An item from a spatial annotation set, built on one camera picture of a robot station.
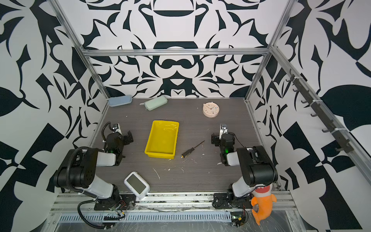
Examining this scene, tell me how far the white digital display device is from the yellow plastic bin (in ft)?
0.44

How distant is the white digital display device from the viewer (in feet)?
2.48

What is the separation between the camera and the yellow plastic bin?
2.90 ft
